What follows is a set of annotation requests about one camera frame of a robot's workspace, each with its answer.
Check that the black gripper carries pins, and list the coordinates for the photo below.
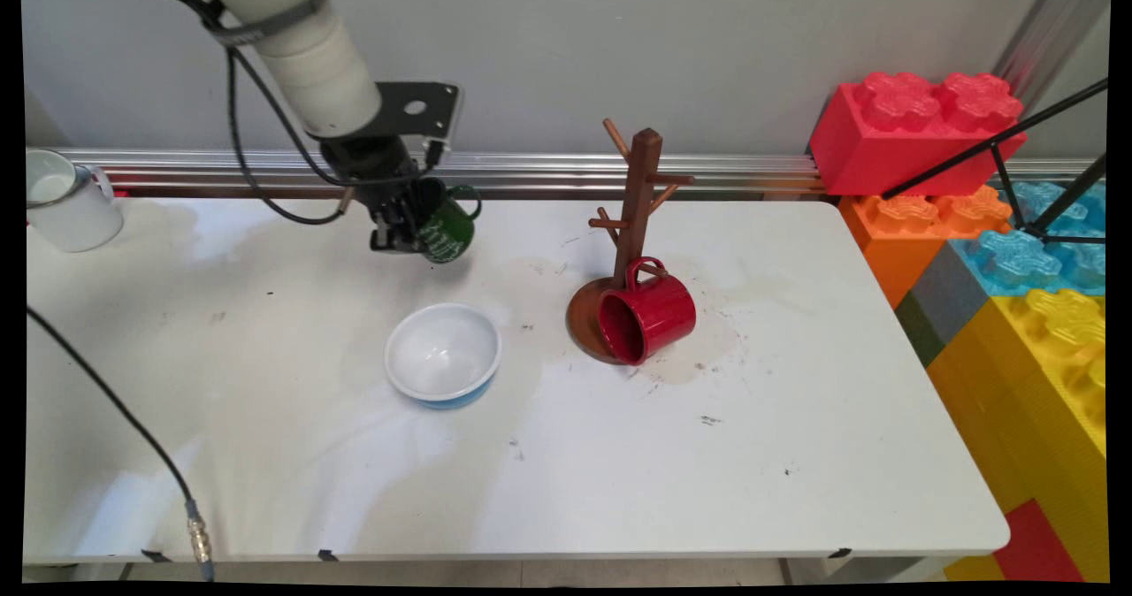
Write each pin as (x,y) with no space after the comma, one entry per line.
(380,176)

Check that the green enamel mug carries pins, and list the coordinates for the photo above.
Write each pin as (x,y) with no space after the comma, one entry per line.
(451,233)

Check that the white bowl blue base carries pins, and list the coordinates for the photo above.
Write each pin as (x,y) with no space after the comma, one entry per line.
(442,357)

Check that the brown wooden mug tree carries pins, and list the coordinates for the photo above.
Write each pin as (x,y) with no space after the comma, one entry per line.
(641,207)

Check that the red mug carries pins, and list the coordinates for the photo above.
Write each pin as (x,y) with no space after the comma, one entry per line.
(654,317)

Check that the white enamel mug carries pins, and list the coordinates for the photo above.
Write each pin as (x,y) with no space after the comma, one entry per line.
(75,220)

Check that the orange toy block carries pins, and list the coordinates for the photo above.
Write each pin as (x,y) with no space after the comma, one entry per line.
(893,242)

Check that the dark green toy block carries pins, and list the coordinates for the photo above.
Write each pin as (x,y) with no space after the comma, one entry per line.
(918,331)

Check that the black tripod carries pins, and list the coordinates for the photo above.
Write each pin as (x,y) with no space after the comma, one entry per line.
(995,143)

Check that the translucent blue toy block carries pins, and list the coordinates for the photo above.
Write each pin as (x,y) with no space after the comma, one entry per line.
(1017,260)

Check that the large yellow toy block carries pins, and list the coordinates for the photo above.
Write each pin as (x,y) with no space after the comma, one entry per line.
(1017,401)

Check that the aluminium upright profile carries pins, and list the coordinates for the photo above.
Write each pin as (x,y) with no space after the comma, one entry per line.
(1052,30)

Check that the flat red toy block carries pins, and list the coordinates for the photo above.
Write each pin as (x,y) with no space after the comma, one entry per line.
(1035,543)

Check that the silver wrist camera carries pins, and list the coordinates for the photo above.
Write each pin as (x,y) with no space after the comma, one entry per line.
(436,149)

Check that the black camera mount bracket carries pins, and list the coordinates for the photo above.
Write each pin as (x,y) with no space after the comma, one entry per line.
(389,123)

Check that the aluminium table rail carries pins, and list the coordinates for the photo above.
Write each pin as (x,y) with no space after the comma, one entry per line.
(531,171)

